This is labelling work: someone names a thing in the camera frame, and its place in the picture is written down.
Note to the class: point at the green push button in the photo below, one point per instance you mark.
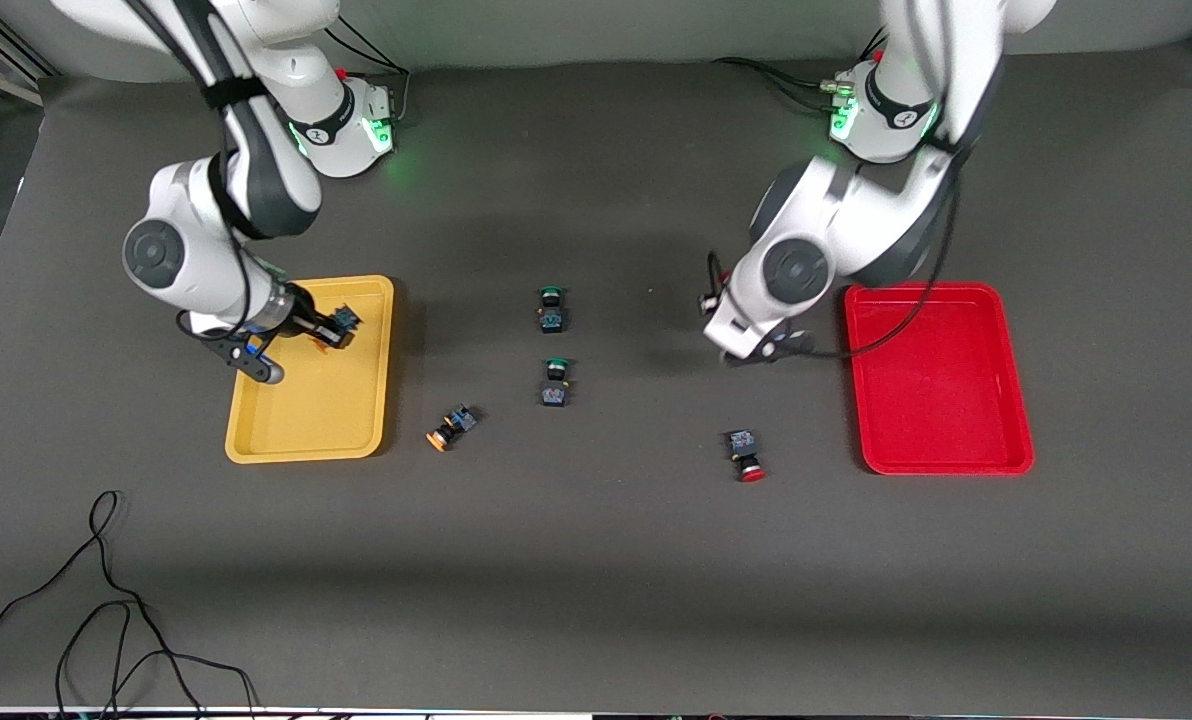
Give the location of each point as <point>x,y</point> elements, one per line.
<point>555,392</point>
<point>553,318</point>

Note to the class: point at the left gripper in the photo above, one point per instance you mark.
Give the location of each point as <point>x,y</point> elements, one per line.
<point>701,301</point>

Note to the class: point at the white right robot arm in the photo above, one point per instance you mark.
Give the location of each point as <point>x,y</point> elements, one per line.
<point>186,250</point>

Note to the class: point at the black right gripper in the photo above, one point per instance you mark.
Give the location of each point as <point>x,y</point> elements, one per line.
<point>307,311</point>

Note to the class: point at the yellow push button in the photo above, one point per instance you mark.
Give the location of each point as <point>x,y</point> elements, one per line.
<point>456,425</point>
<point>338,327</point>

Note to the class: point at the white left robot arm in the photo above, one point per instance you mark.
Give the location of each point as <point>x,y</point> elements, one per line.
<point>856,210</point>

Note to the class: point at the yellow plastic tray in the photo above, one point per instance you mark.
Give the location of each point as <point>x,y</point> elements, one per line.
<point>306,420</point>

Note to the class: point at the red plastic tray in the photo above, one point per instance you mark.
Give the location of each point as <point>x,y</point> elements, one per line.
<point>936,430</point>

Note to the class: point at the red push button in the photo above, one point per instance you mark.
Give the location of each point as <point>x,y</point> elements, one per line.
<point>744,450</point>

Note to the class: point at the dark grey table cover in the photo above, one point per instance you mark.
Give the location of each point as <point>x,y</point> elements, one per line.
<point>596,600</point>

